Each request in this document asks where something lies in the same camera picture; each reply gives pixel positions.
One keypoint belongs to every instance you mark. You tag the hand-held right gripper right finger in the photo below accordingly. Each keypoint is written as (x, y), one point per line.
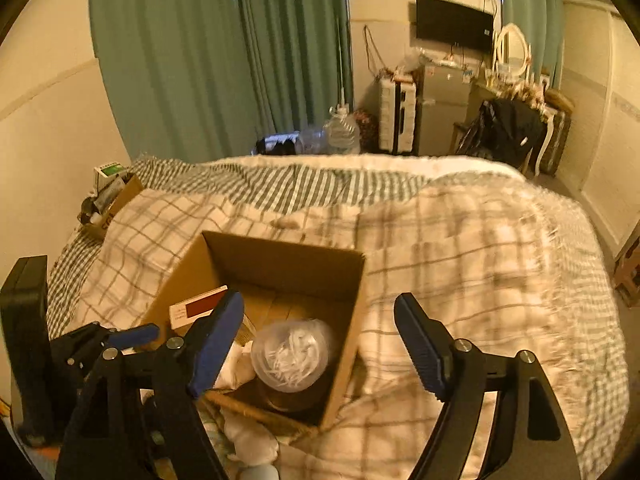
(421, 346)

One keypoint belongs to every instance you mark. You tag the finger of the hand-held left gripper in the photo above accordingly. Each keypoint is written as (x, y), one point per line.
(136, 335)

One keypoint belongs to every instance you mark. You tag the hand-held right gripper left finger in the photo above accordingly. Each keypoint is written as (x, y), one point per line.
(216, 344)

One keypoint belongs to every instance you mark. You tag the clear plastic lidded container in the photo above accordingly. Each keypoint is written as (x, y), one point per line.
(295, 355)

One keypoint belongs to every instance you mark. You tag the large brown cardboard box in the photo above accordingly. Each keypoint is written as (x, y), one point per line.
(282, 266)

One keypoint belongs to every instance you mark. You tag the white crumpled cloth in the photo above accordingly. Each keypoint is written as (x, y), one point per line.
(239, 364)
(252, 435)

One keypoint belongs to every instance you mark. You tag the red and white small box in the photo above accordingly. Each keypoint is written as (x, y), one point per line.
(196, 307)

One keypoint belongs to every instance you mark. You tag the cream plaid blanket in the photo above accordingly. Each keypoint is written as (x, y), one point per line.
(475, 270)

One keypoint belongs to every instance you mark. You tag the small brown cardboard box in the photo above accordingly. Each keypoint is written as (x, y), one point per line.
(120, 205)

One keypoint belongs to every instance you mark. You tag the green and white box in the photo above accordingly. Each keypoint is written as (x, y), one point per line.
(109, 172)

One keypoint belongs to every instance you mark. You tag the green striped blanket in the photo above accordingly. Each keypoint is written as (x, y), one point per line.
(300, 185)

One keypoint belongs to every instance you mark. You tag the wooden stool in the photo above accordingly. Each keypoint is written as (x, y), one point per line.
(629, 275)

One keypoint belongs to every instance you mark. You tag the small clear plastic bottle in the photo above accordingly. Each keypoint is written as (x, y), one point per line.
(312, 141)

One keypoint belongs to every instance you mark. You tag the large clear water bottle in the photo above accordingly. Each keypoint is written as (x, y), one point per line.
(341, 132)

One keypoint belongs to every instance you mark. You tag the white suitcase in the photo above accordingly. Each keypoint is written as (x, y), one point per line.
(396, 115)

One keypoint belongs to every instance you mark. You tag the black bag on chair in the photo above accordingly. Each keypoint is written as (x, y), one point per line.
(507, 127)

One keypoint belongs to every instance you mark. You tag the grey mini fridge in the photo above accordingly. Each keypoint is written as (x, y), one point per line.
(444, 110)

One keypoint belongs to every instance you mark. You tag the white vanity table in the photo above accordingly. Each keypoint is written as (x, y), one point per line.
(552, 125)

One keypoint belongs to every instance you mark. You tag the wide green curtain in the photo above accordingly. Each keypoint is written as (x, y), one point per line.
(200, 50)

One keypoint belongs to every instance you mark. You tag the white oval mirror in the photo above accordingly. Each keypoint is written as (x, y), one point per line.
(514, 47)

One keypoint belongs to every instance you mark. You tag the narrow green curtain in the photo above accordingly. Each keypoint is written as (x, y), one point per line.
(535, 15)

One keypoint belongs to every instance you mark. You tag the black wall television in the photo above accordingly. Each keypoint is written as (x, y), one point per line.
(452, 22)

